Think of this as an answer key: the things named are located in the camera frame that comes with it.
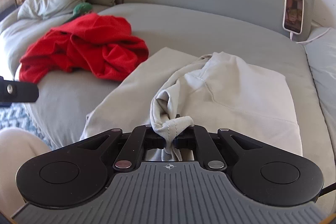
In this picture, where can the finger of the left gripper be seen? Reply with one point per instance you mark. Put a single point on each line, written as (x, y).
(17, 92)

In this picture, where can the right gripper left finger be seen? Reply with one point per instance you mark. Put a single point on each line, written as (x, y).
(133, 153)

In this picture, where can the blue white patterned rug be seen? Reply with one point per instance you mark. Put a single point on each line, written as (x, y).
(17, 116)

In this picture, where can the white smartphone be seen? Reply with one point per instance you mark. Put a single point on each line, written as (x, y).
(292, 20)

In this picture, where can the green plush toy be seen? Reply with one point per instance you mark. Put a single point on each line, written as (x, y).
(80, 10)

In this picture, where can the red garment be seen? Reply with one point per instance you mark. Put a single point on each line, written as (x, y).
(101, 44)

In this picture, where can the grey side cushion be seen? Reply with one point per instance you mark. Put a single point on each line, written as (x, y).
(321, 57)

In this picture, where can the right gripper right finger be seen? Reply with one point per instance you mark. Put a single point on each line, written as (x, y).
(200, 142)

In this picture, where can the beige t-shirt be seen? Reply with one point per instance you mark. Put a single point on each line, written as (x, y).
(172, 90)

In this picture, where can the person's leg beige trousers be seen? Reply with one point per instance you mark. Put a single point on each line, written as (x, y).
(16, 147)

